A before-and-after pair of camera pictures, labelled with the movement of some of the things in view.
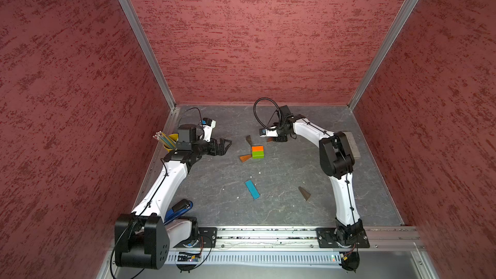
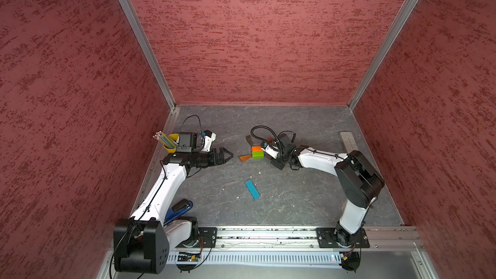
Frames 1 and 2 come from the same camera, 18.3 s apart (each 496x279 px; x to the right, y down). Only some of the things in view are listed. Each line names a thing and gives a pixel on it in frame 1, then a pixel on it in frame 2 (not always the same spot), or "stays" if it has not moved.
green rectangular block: [258, 154] stays
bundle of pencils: [159, 135] stays
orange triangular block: [243, 158] stays
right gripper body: [282, 134] → [281, 160]
